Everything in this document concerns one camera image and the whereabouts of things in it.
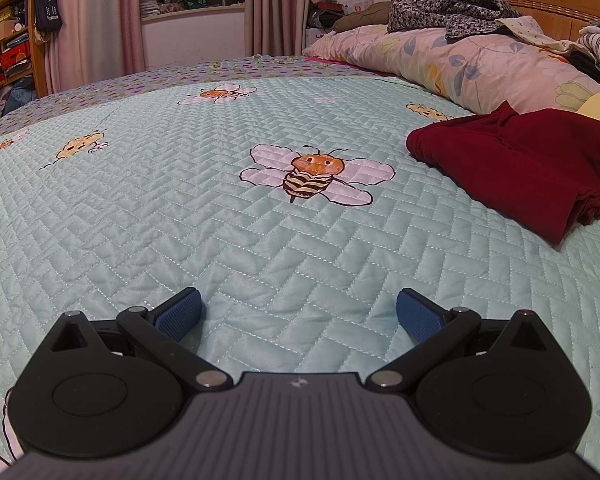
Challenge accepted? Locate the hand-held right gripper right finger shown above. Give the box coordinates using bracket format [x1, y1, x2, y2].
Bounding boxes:
[366, 287, 548, 394]

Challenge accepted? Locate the bee print quilted bedspread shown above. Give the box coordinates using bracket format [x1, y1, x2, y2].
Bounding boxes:
[0, 76, 600, 467]

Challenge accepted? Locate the pink striped curtain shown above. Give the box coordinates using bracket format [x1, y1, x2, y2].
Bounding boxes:
[244, 0, 325, 57]
[44, 0, 147, 95]

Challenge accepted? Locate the cream dotted cloth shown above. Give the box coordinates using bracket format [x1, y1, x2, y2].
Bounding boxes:
[495, 15, 581, 55]

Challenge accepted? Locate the wooden bookshelf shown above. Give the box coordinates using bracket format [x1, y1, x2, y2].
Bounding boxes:
[0, 0, 48, 103]

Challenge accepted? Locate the purple floral bed sheet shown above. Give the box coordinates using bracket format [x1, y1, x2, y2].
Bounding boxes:
[0, 54, 406, 141]

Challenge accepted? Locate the floral pink pillow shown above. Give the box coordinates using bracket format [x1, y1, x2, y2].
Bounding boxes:
[302, 24, 600, 117]

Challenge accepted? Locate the dark hanging bag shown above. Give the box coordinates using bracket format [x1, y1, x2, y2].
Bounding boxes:
[34, 0, 62, 33]

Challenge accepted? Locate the blue cloth pile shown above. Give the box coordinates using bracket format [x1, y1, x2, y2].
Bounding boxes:
[0, 76, 38, 118]

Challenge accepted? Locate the dark patterned garment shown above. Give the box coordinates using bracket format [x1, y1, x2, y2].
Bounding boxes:
[387, 0, 525, 41]

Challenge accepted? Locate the olive green cloth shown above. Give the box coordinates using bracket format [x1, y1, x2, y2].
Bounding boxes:
[331, 1, 394, 32]

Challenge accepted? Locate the dark red cloth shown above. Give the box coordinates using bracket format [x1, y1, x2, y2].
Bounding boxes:
[406, 101, 600, 246]

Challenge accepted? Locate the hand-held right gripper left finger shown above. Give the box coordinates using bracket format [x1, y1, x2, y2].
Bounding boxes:
[49, 287, 232, 392]

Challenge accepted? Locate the wooden headboard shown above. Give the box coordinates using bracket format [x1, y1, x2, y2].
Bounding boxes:
[400, 0, 600, 43]

